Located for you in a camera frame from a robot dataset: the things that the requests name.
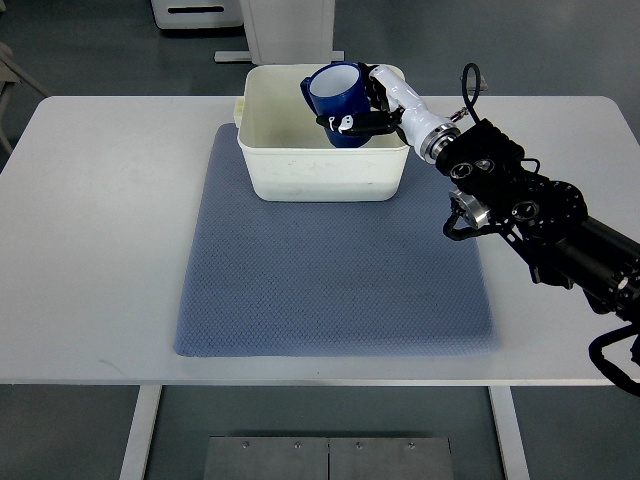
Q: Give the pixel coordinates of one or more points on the black and white robotic hand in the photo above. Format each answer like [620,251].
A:
[395,107]

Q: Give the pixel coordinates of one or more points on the blue mug white inside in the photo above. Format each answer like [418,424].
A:
[337,90]

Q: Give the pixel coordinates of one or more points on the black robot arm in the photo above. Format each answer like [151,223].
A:
[546,222]

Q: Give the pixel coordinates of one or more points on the cream plastic box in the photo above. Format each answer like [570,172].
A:
[289,156]

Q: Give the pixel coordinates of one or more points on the blue textured mat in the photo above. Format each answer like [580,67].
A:
[329,279]

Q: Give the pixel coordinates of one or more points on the white cabinet with slot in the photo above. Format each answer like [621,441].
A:
[196,14]

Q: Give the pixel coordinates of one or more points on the right white table leg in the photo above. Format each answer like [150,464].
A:
[511,447]

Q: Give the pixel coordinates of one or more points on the white table leg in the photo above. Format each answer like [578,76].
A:
[511,447]
[141,433]

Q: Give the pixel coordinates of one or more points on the left white table leg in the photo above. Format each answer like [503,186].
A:
[141,433]

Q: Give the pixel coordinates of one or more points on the beige chair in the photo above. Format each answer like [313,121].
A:
[21,94]

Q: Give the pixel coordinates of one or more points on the grey metal floor plate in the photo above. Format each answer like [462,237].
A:
[328,458]

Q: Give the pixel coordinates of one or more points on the white pedestal column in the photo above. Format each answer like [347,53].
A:
[280,32]

